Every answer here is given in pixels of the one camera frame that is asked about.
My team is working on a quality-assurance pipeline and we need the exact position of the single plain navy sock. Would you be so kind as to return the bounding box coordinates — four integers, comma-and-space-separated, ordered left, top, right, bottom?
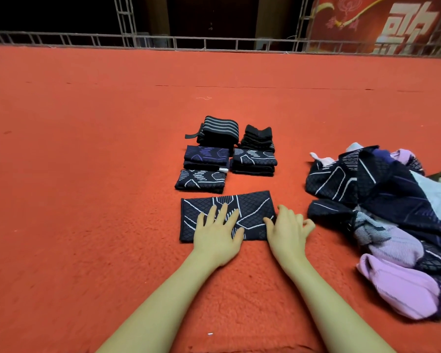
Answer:
230, 170, 276, 178

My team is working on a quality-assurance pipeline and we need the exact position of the single black grey-striped sock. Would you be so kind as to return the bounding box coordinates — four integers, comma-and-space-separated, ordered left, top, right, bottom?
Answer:
232, 148, 278, 166

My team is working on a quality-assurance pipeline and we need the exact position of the person's left forearm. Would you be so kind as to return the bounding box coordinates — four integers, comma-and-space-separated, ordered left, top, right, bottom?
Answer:
96, 257, 225, 353

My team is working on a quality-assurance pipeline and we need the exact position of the person's right forearm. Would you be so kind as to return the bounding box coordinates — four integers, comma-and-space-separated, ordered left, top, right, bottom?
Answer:
283, 261, 394, 353

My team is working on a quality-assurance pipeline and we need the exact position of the person's left hand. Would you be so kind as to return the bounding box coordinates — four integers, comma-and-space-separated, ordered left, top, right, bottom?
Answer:
193, 203, 245, 271

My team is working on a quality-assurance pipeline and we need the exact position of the single black grey-heeled sock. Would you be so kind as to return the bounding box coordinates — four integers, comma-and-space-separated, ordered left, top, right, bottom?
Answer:
231, 163, 276, 174

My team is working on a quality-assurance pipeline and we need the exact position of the grey metal truss tower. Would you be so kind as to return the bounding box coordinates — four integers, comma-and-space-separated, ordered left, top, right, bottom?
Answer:
114, 0, 138, 49
294, 0, 316, 52

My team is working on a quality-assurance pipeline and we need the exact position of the person's right hand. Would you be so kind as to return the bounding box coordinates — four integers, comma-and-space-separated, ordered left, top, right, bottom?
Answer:
263, 205, 316, 275

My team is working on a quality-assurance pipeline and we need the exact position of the heap of dark patterned socks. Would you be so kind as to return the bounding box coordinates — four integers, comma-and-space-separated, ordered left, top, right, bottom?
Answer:
305, 143, 441, 321

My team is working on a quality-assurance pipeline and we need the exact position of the single navy blue-lined sock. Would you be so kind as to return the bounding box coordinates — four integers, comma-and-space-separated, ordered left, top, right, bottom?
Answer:
184, 145, 230, 174

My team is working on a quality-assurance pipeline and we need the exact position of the dark brown door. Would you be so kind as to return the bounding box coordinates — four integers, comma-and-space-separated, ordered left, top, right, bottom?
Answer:
168, 0, 258, 37

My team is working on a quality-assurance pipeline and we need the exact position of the single black white-patterned sock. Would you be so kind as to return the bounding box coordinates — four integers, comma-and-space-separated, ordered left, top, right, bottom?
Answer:
180, 190, 277, 243
175, 169, 227, 195

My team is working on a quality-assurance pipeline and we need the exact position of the grey metal railing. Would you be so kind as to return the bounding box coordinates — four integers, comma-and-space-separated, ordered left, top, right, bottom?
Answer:
0, 30, 441, 56

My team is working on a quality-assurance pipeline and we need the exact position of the red banner with white print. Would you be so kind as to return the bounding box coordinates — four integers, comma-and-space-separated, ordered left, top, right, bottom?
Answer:
309, 0, 441, 54

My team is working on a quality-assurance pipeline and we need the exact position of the single navy white-patterned sock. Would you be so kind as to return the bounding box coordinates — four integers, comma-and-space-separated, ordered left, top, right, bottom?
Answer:
184, 164, 221, 173

